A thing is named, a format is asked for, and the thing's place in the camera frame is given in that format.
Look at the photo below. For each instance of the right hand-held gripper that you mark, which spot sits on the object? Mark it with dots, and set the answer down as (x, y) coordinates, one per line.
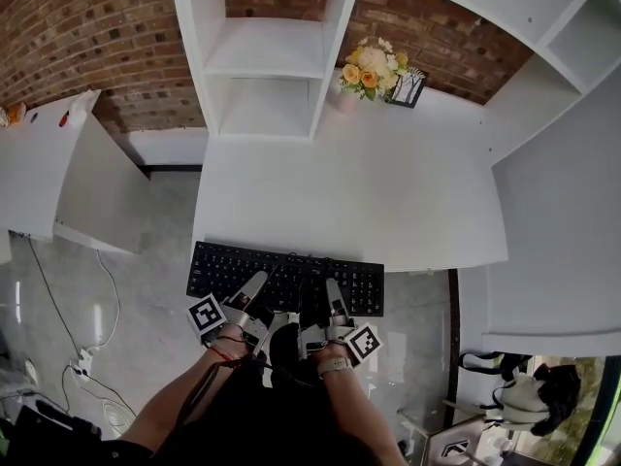
(364, 345)

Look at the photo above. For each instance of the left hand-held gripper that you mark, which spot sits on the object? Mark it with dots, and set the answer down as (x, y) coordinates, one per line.
(206, 316)

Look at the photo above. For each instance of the black keyboard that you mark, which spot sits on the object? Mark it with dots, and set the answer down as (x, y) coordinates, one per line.
(223, 270)

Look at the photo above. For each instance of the person's left forearm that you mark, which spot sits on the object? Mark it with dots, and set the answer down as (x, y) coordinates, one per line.
(174, 401)

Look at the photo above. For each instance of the person's right forearm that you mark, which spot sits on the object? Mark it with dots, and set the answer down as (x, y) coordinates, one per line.
(359, 420)

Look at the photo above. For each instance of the person's left hand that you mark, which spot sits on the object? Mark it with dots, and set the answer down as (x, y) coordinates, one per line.
(232, 338)

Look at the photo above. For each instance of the person's right hand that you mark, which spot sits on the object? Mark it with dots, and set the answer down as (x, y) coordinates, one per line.
(326, 354)

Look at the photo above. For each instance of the person's white shoe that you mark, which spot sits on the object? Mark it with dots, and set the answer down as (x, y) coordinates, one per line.
(291, 318)

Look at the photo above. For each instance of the beige wrist watch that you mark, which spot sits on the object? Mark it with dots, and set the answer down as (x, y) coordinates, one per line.
(335, 366)

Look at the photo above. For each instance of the person's black clothing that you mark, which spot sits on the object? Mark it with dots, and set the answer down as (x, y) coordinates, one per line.
(271, 425)

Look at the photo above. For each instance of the white low plinth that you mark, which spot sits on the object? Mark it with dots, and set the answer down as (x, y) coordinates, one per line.
(170, 146)

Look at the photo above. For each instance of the wooden chair with brown seat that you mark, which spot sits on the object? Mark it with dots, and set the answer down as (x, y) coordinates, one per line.
(456, 432)

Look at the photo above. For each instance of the white power strip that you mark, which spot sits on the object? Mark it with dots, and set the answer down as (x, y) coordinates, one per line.
(85, 358)

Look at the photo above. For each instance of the pale pink vase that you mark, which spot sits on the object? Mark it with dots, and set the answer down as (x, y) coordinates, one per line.
(349, 104)

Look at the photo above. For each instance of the black and white tag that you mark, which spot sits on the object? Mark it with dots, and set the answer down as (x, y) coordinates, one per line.
(453, 450)

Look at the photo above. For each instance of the yellow flower bouquet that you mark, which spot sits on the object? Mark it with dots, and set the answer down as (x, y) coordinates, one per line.
(373, 68)

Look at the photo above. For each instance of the black cloth bundle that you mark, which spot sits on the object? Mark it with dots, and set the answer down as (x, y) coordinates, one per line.
(558, 391)

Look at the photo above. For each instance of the white hutch shelf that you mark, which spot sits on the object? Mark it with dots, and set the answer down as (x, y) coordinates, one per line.
(262, 46)

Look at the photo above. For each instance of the white side desk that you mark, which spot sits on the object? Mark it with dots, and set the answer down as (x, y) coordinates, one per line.
(34, 173)

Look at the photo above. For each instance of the white paper sheet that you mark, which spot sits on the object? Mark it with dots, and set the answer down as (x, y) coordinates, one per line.
(85, 102)

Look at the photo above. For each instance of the red pen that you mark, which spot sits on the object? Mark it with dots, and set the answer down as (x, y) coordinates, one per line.
(63, 119)

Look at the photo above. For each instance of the black framed window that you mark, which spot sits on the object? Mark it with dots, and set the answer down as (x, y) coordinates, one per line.
(589, 406)

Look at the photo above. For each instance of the orange packet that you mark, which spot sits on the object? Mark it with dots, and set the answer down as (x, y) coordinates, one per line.
(15, 112)

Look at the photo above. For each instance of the black picture frame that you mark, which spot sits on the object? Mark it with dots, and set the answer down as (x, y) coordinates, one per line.
(406, 89)

